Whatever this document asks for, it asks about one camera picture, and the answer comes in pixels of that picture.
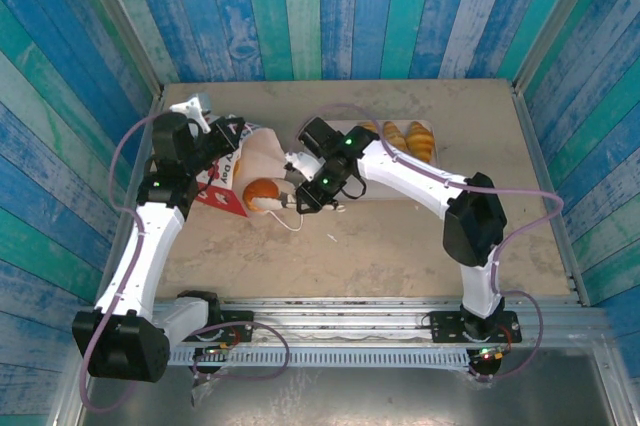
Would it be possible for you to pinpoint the white paper bag red print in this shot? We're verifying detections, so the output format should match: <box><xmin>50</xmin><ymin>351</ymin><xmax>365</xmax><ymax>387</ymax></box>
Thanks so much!
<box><xmin>197</xmin><ymin>115</ymin><xmax>305</xmax><ymax>233</ymax></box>

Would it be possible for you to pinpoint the round brown fake bun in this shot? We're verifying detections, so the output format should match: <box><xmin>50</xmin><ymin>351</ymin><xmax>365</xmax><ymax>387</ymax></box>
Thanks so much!
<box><xmin>242</xmin><ymin>177</ymin><xmax>281</xmax><ymax>212</ymax></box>

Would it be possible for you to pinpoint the golden fake croissant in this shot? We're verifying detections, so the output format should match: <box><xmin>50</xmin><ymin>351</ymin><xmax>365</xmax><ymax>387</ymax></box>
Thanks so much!
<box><xmin>382</xmin><ymin>120</ymin><xmax>408</xmax><ymax>153</ymax></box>
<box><xmin>405</xmin><ymin>120</ymin><xmax>435</xmax><ymax>164</ymax></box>

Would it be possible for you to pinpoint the white plastic tray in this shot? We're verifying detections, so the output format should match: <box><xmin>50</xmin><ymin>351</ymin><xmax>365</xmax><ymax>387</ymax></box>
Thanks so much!
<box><xmin>303</xmin><ymin>118</ymin><xmax>441</xmax><ymax>202</ymax></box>

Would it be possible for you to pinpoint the steel base sheet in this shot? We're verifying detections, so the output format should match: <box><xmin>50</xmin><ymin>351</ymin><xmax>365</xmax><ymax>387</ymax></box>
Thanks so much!
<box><xmin>74</xmin><ymin>345</ymin><xmax>621</xmax><ymax>426</ymax></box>

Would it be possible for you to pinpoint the clear plastic scrap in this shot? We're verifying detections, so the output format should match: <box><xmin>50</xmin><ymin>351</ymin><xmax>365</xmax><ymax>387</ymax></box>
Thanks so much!
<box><xmin>189</xmin><ymin>368</ymin><xmax>226</xmax><ymax>407</ymax></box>

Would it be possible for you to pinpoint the aluminium mounting rail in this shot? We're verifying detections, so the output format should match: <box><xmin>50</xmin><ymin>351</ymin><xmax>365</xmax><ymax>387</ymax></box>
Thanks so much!
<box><xmin>149</xmin><ymin>295</ymin><xmax>614</xmax><ymax>347</ymax></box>

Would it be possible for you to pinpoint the aluminium corner post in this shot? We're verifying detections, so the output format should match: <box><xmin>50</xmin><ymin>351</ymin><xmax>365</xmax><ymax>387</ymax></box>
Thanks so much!
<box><xmin>512</xmin><ymin>0</ymin><xmax>604</xmax><ymax>95</ymax></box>
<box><xmin>68</xmin><ymin>0</ymin><xmax>165</xmax><ymax>100</ymax></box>

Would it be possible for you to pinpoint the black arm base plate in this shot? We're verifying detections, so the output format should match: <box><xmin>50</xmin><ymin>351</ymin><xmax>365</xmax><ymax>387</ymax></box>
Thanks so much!
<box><xmin>430</xmin><ymin>309</ymin><xmax>523</xmax><ymax>346</ymax></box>
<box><xmin>182</xmin><ymin>309</ymin><xmax>256</xmax><ymax>345</ymax></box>

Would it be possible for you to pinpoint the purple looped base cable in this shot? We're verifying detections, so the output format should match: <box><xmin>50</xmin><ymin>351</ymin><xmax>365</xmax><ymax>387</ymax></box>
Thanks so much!
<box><xmin>191</xmin><ymin>319</ymin><xmax>292</xmax><ymax>382</ymax></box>

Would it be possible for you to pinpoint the slotted grey cable duct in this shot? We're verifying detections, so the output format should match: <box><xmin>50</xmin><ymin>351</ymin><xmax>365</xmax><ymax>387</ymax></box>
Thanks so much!
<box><xmin>167</xmin><ymin>345</ymin><xmax>474</xmax><ymax>370</ymax></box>

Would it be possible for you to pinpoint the small circuit board with wires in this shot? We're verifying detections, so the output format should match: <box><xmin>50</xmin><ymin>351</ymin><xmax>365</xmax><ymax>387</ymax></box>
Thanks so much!
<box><xmin>192</xmin><ymin>343</ymin><xmax>236</xmax><ymax>362</ymax></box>
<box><xmin>472</xmin><ymin>344</ymin><xmax>509</xmax><ymax>362</ymax></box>

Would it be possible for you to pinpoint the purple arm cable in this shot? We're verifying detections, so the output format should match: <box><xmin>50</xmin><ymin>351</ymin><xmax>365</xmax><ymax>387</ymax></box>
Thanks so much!
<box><xmin>79</xmin><ymin>113</ymin><xmax>171</xmax><ymax>415</ymax></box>
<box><xmin>298</xmin><ymin>103</ymin><xmax>565</xmax><ymax>383</ymax></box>

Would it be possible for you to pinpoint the aluminium table side rail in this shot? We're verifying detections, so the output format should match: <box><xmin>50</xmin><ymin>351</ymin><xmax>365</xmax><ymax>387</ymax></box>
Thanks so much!
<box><xmin>510</xmin><ymin>80</ymin><xmax>592</xmax><ymax>307</ymax></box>

